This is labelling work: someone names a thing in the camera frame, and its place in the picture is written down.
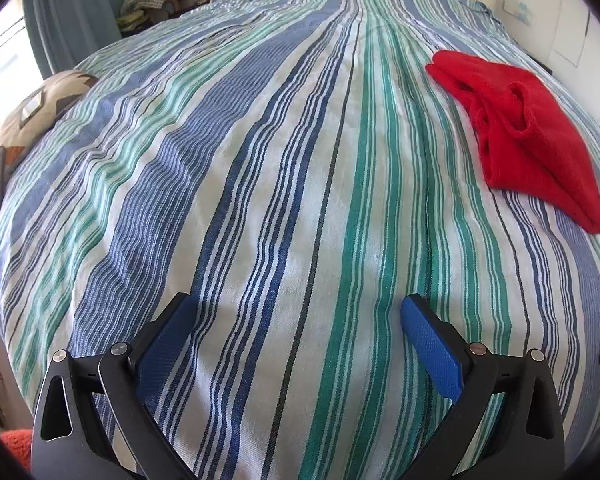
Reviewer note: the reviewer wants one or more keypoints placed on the striped blue green bedspread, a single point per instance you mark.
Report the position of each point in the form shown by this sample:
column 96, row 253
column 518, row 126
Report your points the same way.
column 280, row 185

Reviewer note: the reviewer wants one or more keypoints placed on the white wardrobe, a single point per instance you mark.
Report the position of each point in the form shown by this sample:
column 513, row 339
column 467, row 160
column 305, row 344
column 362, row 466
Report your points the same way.
column 595, row 60

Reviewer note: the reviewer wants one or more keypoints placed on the patterned beige pillow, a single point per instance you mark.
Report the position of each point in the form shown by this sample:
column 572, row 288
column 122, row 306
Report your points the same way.
column 55, row 95

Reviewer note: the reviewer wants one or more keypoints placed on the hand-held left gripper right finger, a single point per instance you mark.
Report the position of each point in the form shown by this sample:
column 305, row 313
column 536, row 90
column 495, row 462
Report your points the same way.
column 432, row 350

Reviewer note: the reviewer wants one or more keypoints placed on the blue curtain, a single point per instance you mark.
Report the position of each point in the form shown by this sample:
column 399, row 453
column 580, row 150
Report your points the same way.
column 70, row 20

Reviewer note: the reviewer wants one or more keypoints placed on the light blue plug-in device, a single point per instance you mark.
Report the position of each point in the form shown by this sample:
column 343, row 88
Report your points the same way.
column 523, row 12

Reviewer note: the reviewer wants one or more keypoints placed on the red sweater with white figure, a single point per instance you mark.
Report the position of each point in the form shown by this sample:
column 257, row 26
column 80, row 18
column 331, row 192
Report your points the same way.
column 530, row 150

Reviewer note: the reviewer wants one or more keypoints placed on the yellow green folded cloth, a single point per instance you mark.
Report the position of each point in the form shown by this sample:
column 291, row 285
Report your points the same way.
column 130, row 22

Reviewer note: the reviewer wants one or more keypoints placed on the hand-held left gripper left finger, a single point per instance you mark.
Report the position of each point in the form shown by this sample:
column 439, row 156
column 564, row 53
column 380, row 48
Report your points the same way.
column 162, row 355

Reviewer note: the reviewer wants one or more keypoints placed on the window with black railing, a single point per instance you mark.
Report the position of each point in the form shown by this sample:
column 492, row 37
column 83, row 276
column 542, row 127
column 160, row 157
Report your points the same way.
column 5, row 45

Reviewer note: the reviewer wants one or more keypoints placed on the orange fleece garment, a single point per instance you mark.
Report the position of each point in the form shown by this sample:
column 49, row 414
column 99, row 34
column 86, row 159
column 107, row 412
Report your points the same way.
column 16, row 447

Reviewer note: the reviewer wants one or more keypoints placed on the dark bedside furniture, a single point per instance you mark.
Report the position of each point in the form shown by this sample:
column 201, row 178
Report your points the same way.
column 190, row 7

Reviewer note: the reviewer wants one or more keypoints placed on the white wall socket panel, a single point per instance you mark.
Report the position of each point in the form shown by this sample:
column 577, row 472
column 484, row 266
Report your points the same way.
column 509, row 10

